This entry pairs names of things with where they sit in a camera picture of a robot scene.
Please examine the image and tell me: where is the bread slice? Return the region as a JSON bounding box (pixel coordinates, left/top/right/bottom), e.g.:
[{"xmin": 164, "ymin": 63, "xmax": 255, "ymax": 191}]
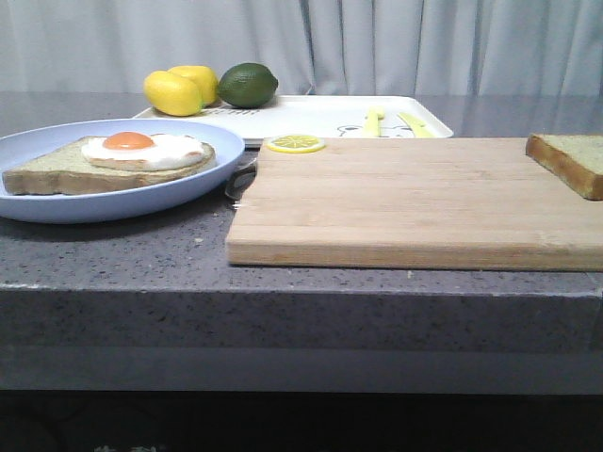
[
  {"xmin": 526, "ymin": 134, "xmax": 602, "ymax": 201},
  {"xmin": 2, "ymin": 137, "xmax": 217, "ymax": 195}
]

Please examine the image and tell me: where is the yellow plastic knife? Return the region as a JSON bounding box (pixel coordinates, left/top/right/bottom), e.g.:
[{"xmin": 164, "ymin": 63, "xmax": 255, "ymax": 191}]
[{"xmin": 398, "ymin": 112, "xmax": 434, "ymax": 137}]

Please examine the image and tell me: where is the white curtain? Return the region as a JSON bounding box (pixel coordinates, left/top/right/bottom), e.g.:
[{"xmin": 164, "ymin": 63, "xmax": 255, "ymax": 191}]
[{"xmin": 1, "ymin": 1, "xmax": 602, "ymax": 96}]

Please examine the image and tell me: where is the light blue round plate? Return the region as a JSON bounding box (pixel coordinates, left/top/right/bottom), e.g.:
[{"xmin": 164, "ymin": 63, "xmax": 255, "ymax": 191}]
[{"xmin": 1, "ymin": 119, "xmax": 245, "ymax": 224}]

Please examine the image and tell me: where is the yellow lemon slice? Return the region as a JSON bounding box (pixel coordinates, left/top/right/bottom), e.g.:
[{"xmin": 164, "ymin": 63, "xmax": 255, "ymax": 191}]
[{"xmin": 265, "ymin": 134, "xmax": 326, "ymax": 153}]

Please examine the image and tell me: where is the fried egg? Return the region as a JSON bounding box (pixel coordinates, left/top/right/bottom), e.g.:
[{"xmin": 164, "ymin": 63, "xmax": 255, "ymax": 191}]
[{"xmin": 81, "ymin": 131, "xmax": 215, "ymax": 171}]

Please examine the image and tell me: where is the front yellow lemon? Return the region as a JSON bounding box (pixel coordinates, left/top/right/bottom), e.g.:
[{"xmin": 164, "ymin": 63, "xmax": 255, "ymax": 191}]
[{"xmin": 143, "ymin": 71, "xmax": 204, "ymax": 117}]

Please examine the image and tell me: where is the yellow plastic fork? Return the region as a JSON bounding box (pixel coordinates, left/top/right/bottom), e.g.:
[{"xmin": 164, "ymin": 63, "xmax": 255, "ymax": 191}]
[{"xmin": 362, "ymin": 105, "xmax": 384, "ymax": 137}]

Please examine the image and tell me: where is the metal cutting board handle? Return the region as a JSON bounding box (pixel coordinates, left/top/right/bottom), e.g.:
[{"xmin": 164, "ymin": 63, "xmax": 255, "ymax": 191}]
[{"xmin": 224, "ymin": 159, "xmax": 257, "ymax": 210}]

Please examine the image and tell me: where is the green lime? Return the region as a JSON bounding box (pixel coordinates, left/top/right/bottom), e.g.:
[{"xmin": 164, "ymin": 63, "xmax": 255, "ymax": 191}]
[{"xmin": 218, "ymin": 62, "xmax": 279, "ymax": 108}]

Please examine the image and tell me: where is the rear yellow lemon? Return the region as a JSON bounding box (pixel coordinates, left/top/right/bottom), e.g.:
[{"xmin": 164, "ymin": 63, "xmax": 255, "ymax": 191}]
[{"xmin": 168, "ymin": 65, "xmax": 220, "ymax": 106}]

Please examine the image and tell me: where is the white rectangular tray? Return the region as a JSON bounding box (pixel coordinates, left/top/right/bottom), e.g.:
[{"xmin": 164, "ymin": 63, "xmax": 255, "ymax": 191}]
[{"xmin": 131, "ymin": 94, "xmax": 455, "ymax": 148}]

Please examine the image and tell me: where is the wooden cutting board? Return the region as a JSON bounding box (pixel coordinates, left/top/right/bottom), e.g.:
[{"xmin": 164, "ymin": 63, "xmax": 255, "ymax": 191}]
[{"xmin": 225, "ymin": 137, "xmax": 602, "ymax": 271}]

